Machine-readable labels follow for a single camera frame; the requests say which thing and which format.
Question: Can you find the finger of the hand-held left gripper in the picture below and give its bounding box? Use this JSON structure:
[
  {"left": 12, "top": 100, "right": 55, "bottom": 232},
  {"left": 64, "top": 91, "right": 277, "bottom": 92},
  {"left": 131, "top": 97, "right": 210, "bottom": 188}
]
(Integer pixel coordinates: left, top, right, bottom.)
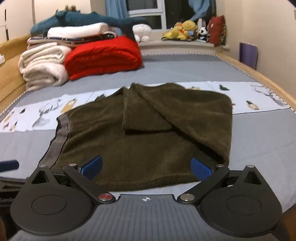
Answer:
[
  {"left": 0, "top": 160, "right": 19, "bottom": 172},
  {"left": 0, "top": 176, "right": 28, "bottom": 189}
]

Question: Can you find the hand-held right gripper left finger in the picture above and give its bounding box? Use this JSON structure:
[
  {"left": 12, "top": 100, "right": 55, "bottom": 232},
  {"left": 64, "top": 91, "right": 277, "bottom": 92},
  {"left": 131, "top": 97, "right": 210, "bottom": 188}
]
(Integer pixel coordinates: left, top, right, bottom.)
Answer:
[{"left": 26, "top": 155, "right": 117, "bottom": 205}]

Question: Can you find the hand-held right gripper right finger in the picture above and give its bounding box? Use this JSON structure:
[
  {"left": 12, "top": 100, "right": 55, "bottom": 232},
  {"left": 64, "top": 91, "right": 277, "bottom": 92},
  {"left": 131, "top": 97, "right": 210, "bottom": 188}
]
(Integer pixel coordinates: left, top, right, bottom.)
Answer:
[{"left": 177, "top": 158, "right": 264, "bottom": 205}]

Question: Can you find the olive green knit sweater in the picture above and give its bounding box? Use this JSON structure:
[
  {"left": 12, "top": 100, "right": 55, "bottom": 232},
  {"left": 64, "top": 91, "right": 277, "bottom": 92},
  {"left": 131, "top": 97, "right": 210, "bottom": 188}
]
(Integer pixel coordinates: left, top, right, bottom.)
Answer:
[{"left": 38, "top": 82, "right": 233, "bottom": 192}]

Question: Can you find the grey printed bed sheet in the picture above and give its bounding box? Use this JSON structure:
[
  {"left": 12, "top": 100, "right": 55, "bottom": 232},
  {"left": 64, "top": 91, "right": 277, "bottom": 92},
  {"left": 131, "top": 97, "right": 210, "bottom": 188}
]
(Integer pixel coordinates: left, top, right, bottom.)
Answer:
[{"left": 0, "top": 53, "right": 296, "bottom": 209}]

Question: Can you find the cream folded blanket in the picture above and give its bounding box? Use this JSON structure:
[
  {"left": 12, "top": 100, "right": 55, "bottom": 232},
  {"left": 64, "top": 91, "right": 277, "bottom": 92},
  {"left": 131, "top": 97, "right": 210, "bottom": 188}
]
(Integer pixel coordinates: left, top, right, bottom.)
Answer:
[{"left": 18, "top": 43, "right": 73, "bottom": 91}]

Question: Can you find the red folded blanket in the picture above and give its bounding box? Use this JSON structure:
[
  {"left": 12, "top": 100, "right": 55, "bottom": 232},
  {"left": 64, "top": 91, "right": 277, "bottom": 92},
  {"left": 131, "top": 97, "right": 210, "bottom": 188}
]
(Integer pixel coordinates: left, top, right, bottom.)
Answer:
[{"left": 64, "top": 36, "right": 142, "bottom": 81}]

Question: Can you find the purple box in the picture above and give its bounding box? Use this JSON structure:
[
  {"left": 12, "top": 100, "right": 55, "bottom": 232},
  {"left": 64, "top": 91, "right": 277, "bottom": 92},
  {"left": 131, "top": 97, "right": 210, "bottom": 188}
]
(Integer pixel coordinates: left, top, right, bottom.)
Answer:
[{"left": 239, "top": 42, "right": 258, "bottom": 70}]

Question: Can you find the white window sill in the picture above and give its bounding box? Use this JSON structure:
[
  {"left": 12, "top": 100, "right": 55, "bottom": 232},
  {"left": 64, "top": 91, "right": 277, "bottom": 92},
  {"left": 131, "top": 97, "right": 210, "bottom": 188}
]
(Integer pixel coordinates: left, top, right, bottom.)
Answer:
[{"left": 139, "top": 39, "right": 229, "bottom": 56}]

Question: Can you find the striped folded cloth stack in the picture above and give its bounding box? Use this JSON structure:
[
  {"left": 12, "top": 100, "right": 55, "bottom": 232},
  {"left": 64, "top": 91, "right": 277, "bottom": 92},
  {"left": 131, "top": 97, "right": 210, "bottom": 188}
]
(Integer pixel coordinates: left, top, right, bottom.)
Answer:
[{"left": 26, "top": 32, "right": 118, "bottom": 50}]

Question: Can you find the white folded towel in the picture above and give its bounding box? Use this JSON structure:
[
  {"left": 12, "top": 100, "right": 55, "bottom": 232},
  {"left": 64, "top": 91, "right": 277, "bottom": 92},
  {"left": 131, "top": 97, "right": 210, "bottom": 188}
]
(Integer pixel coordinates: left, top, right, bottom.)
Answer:
[{"left": 47, "top": 22, "right": 116, "bottom": 37}]

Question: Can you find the panda plush toy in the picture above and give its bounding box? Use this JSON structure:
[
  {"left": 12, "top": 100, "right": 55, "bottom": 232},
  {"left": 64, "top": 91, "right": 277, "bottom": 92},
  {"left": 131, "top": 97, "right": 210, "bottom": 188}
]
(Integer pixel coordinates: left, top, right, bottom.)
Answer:
[{"left": 197, "top": 27, "right": 210, "bottom": 42}]

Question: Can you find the red bag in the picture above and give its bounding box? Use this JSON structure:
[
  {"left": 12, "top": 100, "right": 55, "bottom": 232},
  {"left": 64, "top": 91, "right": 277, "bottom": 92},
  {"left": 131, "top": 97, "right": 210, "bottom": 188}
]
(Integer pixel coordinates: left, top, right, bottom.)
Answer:
[{"left": 206, "top": 15, "right": 226, "bottom": 47}]

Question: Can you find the white plush toy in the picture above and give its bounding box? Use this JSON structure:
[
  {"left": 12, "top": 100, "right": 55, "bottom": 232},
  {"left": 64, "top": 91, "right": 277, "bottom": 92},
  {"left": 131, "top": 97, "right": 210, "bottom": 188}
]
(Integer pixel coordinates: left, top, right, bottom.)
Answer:
[{"left": 132, "top": 24, "right": 152, "bottom": 43}]

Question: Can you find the yellow and orange plush toy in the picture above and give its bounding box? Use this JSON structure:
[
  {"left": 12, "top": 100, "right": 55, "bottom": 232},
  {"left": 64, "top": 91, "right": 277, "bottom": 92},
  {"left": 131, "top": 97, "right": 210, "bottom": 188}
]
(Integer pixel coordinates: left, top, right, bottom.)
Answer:
[{"left": 175, "top": 20, "right": 198, "bottom": 40}]

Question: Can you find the white wardrobe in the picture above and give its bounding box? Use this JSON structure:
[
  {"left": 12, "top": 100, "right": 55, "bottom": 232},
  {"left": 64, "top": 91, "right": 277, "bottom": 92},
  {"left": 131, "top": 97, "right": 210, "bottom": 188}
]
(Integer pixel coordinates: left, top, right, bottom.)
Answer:
[{"left": 0, "top": 0, "right": 35, "bottom": 42}]

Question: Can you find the blue shark plush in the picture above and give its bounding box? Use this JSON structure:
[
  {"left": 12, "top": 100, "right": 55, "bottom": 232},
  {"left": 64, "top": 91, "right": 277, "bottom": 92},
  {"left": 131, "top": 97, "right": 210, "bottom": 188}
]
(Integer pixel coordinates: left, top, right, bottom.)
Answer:
[{"left": 30, "top": 10, "right": 148, "bottom": 42}]

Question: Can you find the window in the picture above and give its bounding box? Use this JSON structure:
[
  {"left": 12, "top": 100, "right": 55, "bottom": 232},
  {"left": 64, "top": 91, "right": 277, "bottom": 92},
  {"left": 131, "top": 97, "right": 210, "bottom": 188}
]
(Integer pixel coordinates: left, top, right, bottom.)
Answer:
[{"left": 125, "top": 0, "right": 192, "bottom": 30}]

